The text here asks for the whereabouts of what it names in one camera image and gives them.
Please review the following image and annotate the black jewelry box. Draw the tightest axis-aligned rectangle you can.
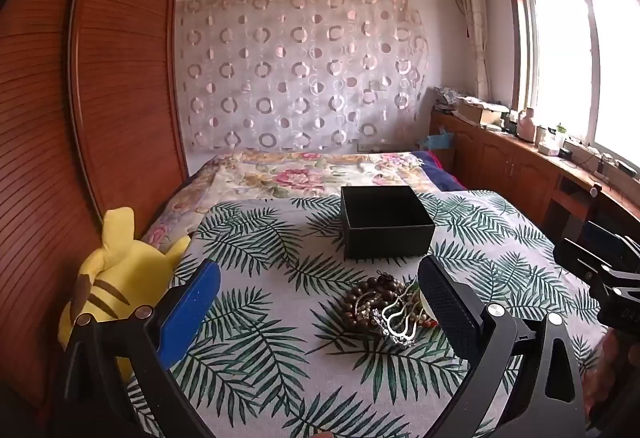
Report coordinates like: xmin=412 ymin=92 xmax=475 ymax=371
xmin=340 ymin=185 xmax=436 ymax=261

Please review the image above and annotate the cardboard box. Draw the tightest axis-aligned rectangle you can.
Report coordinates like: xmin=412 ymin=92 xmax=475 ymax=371
xmin=457 ymin=100 xmax=512 ymax=127

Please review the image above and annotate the wooden frame window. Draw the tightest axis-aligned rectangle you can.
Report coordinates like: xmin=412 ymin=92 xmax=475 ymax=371
xmin=504 ymin=0 xmax=640 ymax=179

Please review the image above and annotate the pink bottle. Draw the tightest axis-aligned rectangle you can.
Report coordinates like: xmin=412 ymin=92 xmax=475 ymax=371
xmin=516 ymin=108 xmax=537 ymax=141

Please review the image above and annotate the yellow plush toy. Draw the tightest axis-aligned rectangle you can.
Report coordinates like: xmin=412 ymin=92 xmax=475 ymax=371
xmin=57 ymin=207 xmax=192 ymax=355

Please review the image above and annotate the brown wooden bead bracelet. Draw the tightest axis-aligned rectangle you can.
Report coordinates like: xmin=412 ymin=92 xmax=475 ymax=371
xmin=342 ymin=272 xmax=417 ymax=330

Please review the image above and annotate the dark blue quilt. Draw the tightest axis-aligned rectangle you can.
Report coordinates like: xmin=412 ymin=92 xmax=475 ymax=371
xmin=419 ymin=150 xmax=467 ymax=193

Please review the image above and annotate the brown wooden wardrobe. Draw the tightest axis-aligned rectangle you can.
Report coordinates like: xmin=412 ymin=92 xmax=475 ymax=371
xmin=0 ymin=0 xmax=190 ymax=409

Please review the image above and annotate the floral bedspread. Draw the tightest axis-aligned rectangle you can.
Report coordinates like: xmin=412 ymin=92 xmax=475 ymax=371
xmin=142 ymin=150 xmax=451 ymax=245

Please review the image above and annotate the gathered window curtain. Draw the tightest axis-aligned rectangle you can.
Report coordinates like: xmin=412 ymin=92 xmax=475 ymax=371
xmin=454 ymin=0 xmax=494 ymax=102

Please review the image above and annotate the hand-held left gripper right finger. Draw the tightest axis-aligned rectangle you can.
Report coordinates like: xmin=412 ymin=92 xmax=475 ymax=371
xmin=418 ymin=257 xmax=587 ymax=438

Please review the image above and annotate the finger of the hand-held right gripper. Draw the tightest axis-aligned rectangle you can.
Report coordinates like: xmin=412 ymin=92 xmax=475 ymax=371
xmin=581 ymin=219 xmax=640 ymax=265
xmin=553 ymin=238 xmax=608 ymax=287

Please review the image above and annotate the crumpled patterned bag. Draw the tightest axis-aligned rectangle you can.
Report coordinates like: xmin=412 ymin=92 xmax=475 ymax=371
xmin=434 ymin=85 xmax=472 ymax=113

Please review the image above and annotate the blue tissue pack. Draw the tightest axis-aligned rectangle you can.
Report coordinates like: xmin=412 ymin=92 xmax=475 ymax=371
xmin=427 ymin=130 xmax=455 ymax=151

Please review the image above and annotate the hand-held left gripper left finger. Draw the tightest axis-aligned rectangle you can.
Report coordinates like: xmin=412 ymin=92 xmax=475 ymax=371
xmin=52 ymin=259 xmax=222 ymax=438

